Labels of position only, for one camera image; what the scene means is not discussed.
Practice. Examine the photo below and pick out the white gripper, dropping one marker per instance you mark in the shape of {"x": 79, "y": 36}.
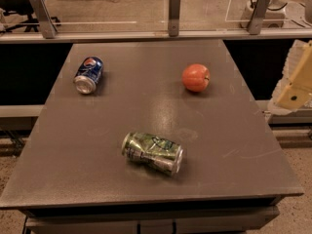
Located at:
{"x": 297, "y": 86}

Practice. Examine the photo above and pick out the crushed green soda can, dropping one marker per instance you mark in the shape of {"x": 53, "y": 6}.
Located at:
{"x": 153, "y": 151}

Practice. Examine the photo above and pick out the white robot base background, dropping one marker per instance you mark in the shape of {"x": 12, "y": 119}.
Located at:
{"x": 270, "y": 13}

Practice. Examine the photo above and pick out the blue Pepsi can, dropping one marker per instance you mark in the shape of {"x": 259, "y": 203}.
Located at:
{"x": 88, "y": 75}

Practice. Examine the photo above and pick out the red apple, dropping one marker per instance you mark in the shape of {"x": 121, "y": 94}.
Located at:
{"x": 196, "y": 77}

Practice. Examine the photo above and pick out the black office chair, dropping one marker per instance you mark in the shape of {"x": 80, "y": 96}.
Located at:
{"x": 21, "y": 8}

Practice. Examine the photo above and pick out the right metal bracket post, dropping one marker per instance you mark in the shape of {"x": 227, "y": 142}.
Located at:
{"x": 259, "y": 11}

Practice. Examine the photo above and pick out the metal bracket post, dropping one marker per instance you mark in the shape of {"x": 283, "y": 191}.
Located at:
{"x": 46, "y": 26}
{"x": 259, "y": 11}
{"x": 174, "y": 13}

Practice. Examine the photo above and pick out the middle metal bracket post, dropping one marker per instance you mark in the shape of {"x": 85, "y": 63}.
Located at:
{"x": 174, "y": 13}

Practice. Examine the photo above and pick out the metal rail bar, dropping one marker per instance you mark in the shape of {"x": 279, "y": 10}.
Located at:
{"x": 92, "y": 37}

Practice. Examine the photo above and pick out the left metal bracket post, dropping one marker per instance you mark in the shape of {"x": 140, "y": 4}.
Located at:
{"x": 46, "y": 26}

